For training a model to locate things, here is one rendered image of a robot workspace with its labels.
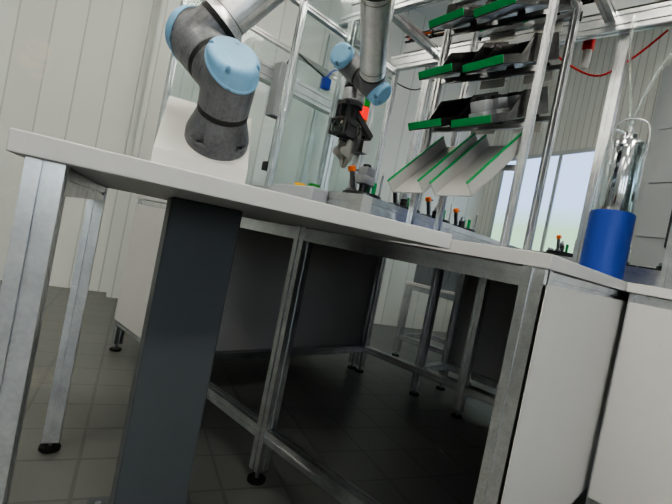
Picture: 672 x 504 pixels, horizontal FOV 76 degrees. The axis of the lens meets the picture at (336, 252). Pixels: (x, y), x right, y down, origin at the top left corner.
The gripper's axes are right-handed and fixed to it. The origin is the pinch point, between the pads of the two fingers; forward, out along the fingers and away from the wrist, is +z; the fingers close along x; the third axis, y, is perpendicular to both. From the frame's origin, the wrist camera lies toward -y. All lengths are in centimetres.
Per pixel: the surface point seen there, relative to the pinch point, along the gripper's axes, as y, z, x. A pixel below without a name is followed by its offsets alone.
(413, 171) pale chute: -8.8, -0.5, 21.8
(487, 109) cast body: -4.0, -16.9, 45.2
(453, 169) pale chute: -7.5, -1.1, 36.6
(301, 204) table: 58, 22, 50
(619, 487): -58, 82, 84
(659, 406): -58, 55, 89
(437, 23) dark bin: -3, -45, 24
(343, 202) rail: 7.0, 13.7, 9.5
